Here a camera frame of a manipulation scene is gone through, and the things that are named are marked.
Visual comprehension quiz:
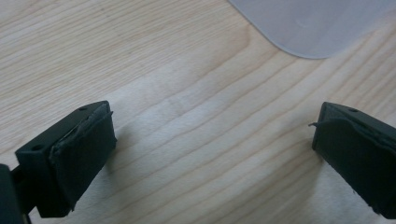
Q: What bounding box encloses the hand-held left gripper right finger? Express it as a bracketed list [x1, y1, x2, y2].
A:
[308, 101, 396, 220]

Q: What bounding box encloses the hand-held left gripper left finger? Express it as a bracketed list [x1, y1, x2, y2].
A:
[14, 100, 118, 218]

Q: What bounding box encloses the clear plastic tiered storage box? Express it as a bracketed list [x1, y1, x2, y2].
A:
[227, 0, 396, 60]

